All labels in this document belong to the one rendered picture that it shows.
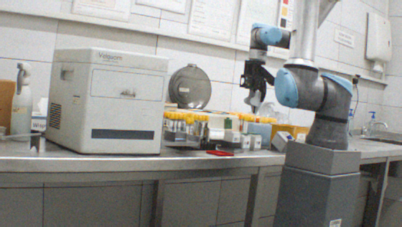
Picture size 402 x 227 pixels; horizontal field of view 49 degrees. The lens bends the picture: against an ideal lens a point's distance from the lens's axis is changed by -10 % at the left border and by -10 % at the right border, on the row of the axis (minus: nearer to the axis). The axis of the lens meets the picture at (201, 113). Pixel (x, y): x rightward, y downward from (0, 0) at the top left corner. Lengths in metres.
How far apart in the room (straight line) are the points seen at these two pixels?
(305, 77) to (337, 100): 0.13
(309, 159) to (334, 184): 0.12
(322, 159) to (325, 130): 0.09
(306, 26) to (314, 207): 0.57
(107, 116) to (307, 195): 0.66
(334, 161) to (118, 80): 0.69
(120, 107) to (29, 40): 0.67
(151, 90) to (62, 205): 0.84
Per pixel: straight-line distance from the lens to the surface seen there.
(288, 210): 1.57
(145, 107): 1.42
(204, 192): 2.54
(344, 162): 1.54
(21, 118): 1.47
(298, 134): 2.05
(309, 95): 1.47
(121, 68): 1.37
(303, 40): 1.50
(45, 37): 1.95
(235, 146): 1.77
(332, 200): 1.50
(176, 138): 1.59
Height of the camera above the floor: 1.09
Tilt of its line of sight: 3 degrees down
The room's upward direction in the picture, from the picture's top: 6 degrees clockwise
